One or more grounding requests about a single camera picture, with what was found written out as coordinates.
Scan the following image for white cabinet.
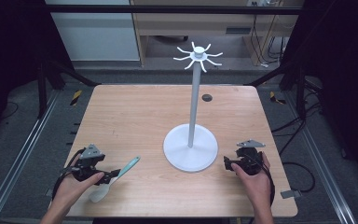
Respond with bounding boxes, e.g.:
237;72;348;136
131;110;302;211
44;0;141;62

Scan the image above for person's right hand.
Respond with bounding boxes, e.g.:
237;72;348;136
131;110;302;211
230;151;273;210

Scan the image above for black cables under desk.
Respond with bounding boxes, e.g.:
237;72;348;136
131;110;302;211
249;14;291;68

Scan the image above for aluminium floor rail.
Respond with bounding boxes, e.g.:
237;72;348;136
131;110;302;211
0;89;61;224
283;91;358;224

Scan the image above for black floor cables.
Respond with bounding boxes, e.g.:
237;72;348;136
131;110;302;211
270;102;323;157

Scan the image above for black metal frame stand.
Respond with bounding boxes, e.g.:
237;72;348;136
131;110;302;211
36;58;103;119
244;61;310;121

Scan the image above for wooden desk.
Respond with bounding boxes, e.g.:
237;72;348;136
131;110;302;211
130;0;306;67

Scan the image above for person's left hand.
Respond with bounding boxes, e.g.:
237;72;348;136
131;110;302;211
53;172;105;213

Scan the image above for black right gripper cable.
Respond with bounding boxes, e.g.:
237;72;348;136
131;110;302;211
252;154;276;207

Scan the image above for grey metal table bracket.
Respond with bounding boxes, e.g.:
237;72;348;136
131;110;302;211
280;189;303;200

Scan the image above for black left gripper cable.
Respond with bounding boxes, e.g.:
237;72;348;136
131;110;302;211
51;147;86;201

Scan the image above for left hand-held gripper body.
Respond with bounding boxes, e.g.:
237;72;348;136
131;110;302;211
70;143;106;183

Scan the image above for white hook stand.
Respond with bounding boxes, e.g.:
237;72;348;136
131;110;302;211
162;41;225;174

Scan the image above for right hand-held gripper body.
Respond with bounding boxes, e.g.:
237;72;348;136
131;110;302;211
234;139;267;176

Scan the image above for black curtain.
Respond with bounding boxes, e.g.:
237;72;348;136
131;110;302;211
279;0;358;188
0;0;76;150

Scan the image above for black horizontal frame bar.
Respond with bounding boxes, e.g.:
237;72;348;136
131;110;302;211
43;4;306;16

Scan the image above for teal handled white spatula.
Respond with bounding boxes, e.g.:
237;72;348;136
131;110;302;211
88;155;142;204

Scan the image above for yellow black floor tape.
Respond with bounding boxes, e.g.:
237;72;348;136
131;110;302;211
70;89;84;106
268;91;287;105

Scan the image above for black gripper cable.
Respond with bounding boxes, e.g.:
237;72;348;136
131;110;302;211
252;154;276;207
51;147;86;201

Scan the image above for black looped floor cable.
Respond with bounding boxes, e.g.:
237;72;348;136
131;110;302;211
281;161;317;194

